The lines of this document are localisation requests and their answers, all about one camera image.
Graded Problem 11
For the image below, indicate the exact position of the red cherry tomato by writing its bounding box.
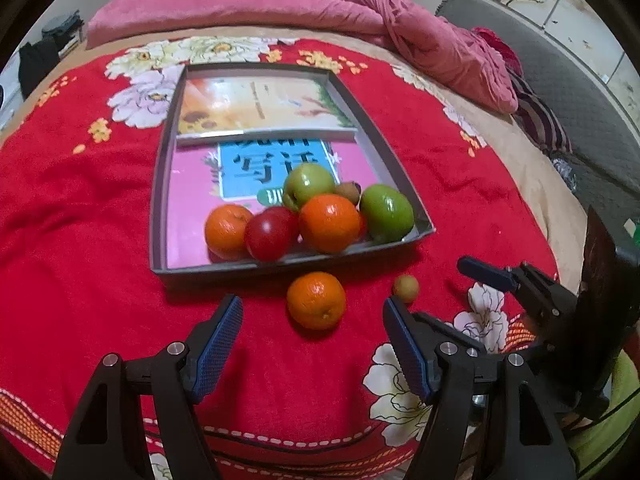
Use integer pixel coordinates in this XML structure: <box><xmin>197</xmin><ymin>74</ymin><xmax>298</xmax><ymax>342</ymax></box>
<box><xmin>358</xmin><ymin>212</ymin><xmax>368</xmax><ymax>240</ymax></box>
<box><xmin>244</xmin><ymin>206</ymin><xmax>299</xmax><ymax>263</ymax></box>

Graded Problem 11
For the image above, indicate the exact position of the light green apple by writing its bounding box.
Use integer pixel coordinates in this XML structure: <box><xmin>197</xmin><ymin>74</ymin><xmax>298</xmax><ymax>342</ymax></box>
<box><xmin>282</xmin><ymin>162</ymin><xmax>335</xmax><ymax>211</ymax></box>

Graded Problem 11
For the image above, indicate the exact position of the large orange mandarin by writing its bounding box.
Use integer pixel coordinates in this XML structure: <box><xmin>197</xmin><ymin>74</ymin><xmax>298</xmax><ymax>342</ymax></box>
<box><xmin>204</xmin><ymin>204</ymin><xmax>254</xmax><ymax>260</ymax></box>

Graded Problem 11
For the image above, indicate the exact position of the small brown kiwi fruit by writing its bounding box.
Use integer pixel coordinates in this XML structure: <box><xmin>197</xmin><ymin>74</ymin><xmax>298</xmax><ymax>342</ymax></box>
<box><xmin>393</xmin><ymin>274</ymin><xmax>420</xmax><ymax>304</ymax></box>

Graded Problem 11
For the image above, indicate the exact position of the grey shallow cardboard box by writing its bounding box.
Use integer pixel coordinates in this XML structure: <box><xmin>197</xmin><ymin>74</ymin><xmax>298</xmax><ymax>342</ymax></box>
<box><xmin>150</xmin><ymin>63</ymin><xmax>435</xmax><ymax>281</ymax></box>

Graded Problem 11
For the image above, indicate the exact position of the striped pillow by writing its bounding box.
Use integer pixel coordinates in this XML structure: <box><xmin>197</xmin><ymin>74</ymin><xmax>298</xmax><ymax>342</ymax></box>
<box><xmin>508</xmin><ymin>68</ymin><xmax>573</xmax><ymax>155</ymax></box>

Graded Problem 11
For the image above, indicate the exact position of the grey padded headboard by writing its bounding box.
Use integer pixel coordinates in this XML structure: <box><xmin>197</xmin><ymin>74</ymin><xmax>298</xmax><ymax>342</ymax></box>
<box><xmin>434</xmin><ymin>0</ymin><xmax>640</xmax><ymax>261</ymax></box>

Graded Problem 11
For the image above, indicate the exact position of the pink chinese workbook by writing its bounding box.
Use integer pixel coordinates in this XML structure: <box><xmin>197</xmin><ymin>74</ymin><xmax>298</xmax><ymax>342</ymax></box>
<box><xmin>166</xmin><ymin>140</ymin><xmax>383</xmax><ymax>269</ymax></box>

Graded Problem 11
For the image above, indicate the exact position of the red floral blanket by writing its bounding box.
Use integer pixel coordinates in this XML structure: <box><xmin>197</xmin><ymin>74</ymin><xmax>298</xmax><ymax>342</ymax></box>
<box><xmin>1</xmin><ymin>38</ymin><xmax>558</xmax><ymax>479</ymax></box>

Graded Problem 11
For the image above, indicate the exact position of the pink quilt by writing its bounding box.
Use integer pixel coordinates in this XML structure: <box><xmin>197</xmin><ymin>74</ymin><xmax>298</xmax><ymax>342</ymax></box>
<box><xmin>87</xmin><ymin>0</ymin><xmax>518</xmax><ymax>114</ymax></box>

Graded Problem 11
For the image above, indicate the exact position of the sunflower cover book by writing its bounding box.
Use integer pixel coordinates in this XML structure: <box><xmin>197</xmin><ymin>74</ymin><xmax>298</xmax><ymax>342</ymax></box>
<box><xmin>176</xmin><ymin>76</ymin><xmax>357</xmax><ymax>146</ymax></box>

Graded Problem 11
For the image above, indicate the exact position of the black clothes pile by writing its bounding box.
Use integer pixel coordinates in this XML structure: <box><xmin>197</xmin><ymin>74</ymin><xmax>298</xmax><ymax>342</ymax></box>
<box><xmin>18</xmin><ymin>37</ymin><xmax>60</xmax><ymax>100</ymax></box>

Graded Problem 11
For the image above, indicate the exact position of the grey stool with clothes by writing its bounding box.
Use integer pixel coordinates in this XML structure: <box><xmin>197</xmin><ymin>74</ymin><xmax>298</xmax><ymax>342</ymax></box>
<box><xmin>41</xmin><ymin>10</ymin><xmax>85</xmax><ymax>58</ymax></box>

